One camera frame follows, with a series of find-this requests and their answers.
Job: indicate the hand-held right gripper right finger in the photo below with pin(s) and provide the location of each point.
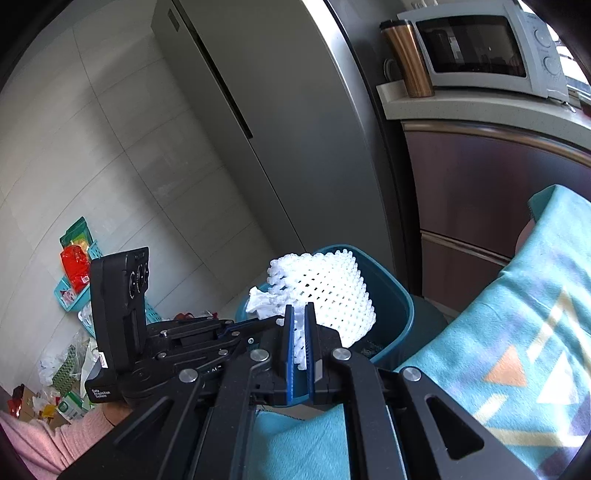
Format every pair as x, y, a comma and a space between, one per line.
310, 353

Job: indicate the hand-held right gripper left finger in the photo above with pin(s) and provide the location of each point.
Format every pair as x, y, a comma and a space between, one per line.
289, 344

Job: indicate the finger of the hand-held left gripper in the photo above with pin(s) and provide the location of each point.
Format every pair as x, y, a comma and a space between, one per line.
251, 326

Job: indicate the white foam fruit net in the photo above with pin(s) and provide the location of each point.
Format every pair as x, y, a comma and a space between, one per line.
332, 290

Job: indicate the teal plastic trash bin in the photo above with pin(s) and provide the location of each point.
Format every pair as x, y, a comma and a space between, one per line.
392, 300

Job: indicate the person's left forearm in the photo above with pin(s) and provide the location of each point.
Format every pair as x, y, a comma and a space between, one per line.
51, 438

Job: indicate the crumpled white tissue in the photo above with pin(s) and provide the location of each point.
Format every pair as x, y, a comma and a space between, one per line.
259, 302

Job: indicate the turquoise plastic basket rack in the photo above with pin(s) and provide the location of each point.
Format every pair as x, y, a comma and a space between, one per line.
154, 314

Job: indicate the red snack bag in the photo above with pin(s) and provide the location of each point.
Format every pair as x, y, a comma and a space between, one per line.
75, 270

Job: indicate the green snack packet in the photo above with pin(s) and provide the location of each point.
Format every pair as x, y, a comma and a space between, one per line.
74, 230

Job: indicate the pile of plastic bags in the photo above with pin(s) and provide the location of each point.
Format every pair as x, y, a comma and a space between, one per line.
60, 360

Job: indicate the green and white carton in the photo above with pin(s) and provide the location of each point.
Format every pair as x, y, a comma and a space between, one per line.
74, 406

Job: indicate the silver refrigerator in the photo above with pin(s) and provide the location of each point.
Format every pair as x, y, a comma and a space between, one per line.
295, 124

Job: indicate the teal printed blanket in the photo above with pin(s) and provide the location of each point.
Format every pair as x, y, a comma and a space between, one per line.
517, 323

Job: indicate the dark brown kitchen cabinet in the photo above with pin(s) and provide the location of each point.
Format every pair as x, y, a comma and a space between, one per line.
480, 203

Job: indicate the grey kitchen counter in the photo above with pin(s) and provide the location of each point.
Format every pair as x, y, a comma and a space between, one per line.
461, 108

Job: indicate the copper travel mug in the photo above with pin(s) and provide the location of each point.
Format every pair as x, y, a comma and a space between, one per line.
411, 55

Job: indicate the white microwave oven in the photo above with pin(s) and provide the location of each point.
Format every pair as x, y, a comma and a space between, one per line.
480, 46

